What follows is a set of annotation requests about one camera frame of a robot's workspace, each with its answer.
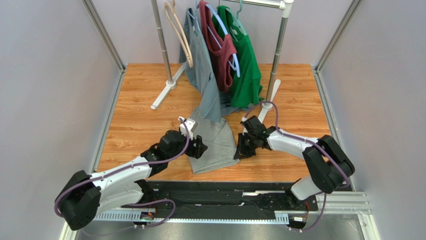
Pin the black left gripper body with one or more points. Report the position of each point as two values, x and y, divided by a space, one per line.
190 151

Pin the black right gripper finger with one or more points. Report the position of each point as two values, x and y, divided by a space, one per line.
250 148
240 148

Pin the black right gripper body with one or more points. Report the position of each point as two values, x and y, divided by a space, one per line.
245 145

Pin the light grey cloth napkin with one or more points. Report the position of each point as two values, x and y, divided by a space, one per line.
220 142

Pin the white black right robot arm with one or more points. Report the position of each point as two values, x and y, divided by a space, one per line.
328 165

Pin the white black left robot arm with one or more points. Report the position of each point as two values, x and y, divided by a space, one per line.
87 195

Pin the green hanging shirt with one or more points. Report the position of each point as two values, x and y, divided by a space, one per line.
247 87

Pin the light blue hanger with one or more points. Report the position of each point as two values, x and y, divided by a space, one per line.
235 66

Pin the blue-grey hanging shirt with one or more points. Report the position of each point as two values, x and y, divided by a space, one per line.
213 105

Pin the maroon hanging shirt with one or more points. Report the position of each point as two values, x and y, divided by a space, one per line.
219 44

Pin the teal green hanger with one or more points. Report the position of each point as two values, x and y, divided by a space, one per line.
232 21

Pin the white clothes rack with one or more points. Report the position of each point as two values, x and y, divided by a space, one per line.
171 83

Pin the wooden hanger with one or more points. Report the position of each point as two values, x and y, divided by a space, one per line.
173 19

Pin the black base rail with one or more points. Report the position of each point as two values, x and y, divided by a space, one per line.
209 201

